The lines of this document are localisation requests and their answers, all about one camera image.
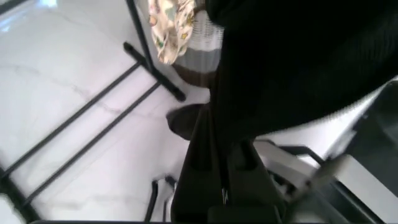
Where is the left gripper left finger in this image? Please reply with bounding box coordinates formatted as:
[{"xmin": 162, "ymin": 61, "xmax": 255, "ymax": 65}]
[{"xmin": 170, "ymin": 105, "xmax": 226, "ymax": 223}]

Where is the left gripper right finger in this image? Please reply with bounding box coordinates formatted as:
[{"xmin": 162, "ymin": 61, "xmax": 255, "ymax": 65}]
[{"xmin": 224, "ymin": 139, "xmax": 287, "ymax": 223}]

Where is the black garment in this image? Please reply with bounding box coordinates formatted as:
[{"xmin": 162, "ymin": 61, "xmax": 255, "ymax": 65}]
[{"xmin": 166, "ymin": 0, "xmax": 398, "ymax": 147}]

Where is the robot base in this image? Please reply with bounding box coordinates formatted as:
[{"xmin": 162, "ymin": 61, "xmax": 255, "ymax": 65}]
[{"xmin": 253, "ymin": 76, "xmax": 398, "ymax": 224}]

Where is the black clothes rack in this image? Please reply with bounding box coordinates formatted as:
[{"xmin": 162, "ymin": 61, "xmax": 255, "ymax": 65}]
[{"xmin": 0, "ymin": 0, "xmax": 187, "ymax": 223}]

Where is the white laundry basket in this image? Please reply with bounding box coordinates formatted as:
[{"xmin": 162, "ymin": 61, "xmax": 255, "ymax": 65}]
[{"xmin": 172, "ymin": 9, "xmax": 225, "ymax": 88}]

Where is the cream printed garment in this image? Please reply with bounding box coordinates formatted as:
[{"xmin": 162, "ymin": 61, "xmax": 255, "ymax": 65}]
[{"xmin": 147, "ymin": 0, "xmax": 197, "ymax": 65}]

